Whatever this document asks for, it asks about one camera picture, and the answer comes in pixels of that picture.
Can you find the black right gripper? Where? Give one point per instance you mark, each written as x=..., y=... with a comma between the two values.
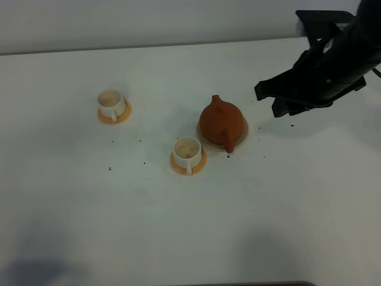
x=326, y=71

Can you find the brown clay teapot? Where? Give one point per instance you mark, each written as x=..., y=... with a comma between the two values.
x=222, y=123

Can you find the white teacup near centre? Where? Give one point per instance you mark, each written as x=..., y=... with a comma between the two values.
x=187, y=153

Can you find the white teacup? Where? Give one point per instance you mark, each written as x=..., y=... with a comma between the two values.
x=111, y=104
x=187, y=153

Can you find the orange coaster near centre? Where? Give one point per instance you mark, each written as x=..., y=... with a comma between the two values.
x=183, y=171

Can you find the orange coaster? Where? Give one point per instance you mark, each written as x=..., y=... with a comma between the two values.
x=122, y=118
x=183, y=171

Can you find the orange coaster far left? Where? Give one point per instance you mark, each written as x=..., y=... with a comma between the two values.
x=122, y=118

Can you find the white teacup far left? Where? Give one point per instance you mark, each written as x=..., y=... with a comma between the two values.
x=111, y=104

